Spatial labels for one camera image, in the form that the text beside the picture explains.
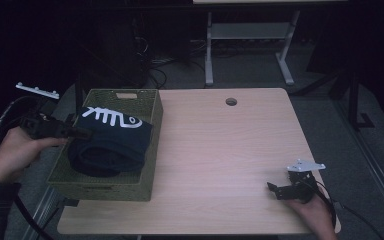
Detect white metal desk frame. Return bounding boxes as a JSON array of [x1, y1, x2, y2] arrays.
[[204, 9, 301, 87]]

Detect person's right hand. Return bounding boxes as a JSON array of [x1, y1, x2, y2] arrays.
[[285, 197, 338, 240]]

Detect green woven basket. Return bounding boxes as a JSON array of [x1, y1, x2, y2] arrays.
[[45, 88, 165, 202]]

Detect aluminium floor rail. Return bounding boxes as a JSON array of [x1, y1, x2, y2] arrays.
[[21, 185, 65, 240], [332, 99, 384, 232]]

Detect black metal stand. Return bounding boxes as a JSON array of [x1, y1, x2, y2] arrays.
[[296, 63, 376, 132], [62, 74, 85, 127]]

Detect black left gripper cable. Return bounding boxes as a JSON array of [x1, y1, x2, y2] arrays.
[[0, 95, 56, 240]]

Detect dark navy printed garment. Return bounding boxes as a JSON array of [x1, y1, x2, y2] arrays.
[[67, 105, 154, 179]]

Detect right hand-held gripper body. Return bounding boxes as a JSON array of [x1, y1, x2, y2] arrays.
[[279, 159, 327, 204]]

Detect black floor cables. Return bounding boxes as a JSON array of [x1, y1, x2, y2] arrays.
[[132, 35, 208, 90]]

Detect person's left hand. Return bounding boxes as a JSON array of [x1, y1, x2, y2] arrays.
[[0, 126, 69, 184]]

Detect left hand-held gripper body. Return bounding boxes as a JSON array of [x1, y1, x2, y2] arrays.
[[15, 82, 69, 141]]

